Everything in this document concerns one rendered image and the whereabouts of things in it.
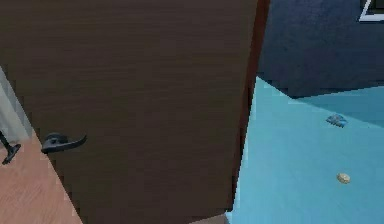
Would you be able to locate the small tan round object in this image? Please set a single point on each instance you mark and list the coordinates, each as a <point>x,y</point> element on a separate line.
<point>343,178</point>

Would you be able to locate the dark brown room door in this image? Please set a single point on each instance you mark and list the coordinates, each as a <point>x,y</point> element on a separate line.
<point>143,100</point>

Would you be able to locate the white framed wall picture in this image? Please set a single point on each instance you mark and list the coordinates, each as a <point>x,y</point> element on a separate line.
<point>373,11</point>

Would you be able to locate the small blue grey object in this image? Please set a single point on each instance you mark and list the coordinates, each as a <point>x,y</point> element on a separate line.
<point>336,120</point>

